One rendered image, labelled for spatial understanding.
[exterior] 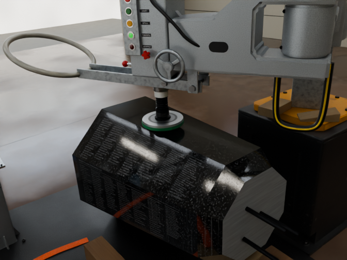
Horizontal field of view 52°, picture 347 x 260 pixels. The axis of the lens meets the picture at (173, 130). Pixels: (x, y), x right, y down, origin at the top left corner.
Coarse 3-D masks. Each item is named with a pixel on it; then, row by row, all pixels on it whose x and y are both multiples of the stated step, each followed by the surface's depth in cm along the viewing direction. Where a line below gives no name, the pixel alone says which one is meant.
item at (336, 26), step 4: (340, 0) 177; (336, 4) 145; (340, 4) 178; (340, 8) 179; (336, 12) 156; (340, 12) 180; (336, 16) 150; (340, 16) 181; (336, 20) 151; (340, 20) 182; (344, 20) 182; (336, 24) 182; (344, 24) 184; (336, 28) 183; (344, 28) 185
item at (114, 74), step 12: (84, 72) 186; (96, 72) 183; (108, 72) 180; (120, 72) 190; (132, 84) 177; (144, 84) 174; (156, 84) 172; (168, 84) 169; (180, 84) 167; (204, 84) 174
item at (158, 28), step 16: (144, 0) 152; (160, 0) 149; (176, 0) 158; (144, 16) 155; (160, 16) 152; (176, 16) 159; (144, 32) 158; (160, 32) 155; (144, 48) 161; (160, 48) 158; (144, 64) 164; (160, 64) 161
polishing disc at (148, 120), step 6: (150, 114) 190; (174, 114) 189; (180, 114) 189; (144, 120) 183; (150, 120) 183; (156, 120) 182; (168, 120) 182; (174, 120) 181; (180, 120) 181; (150, 126) 178; (156, 126) 176; (162, 126) 176; (168, 126) 176
